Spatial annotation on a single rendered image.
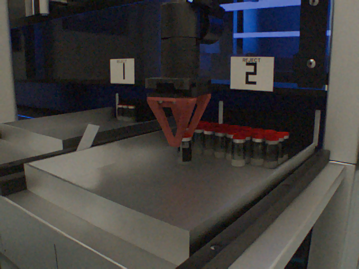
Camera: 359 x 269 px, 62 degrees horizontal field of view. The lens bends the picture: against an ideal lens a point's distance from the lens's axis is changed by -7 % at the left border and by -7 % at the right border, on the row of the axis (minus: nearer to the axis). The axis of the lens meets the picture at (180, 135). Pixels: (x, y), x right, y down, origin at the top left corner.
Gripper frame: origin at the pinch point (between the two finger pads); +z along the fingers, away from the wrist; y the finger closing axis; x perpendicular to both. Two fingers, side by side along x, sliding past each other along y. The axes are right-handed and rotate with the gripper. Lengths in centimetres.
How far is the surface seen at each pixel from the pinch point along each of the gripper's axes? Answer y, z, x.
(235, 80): 15.7, -7.9, -4.3
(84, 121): 23.3, 4.0, 38.5
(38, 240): 36, 58, 79
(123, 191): -12.8, 4.2, 2.1
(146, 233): -22.9, 2.6, -6.9
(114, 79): 23.6, -7.2, 28.5
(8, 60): 25, -13, 71
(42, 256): 35, 66, 78
